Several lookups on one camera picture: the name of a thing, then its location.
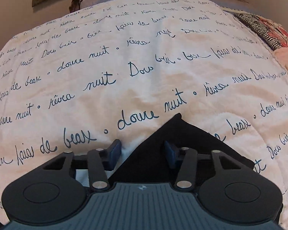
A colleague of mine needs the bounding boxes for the black pants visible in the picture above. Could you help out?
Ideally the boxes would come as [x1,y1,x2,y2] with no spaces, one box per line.
[108,113,254,185]

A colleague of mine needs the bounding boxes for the white script-print bedspread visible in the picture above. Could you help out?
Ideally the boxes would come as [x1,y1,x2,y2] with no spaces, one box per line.
[0,0,288,229]

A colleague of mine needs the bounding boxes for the red patterned blanket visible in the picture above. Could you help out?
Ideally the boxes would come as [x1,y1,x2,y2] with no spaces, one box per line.
[233,12,288,71]

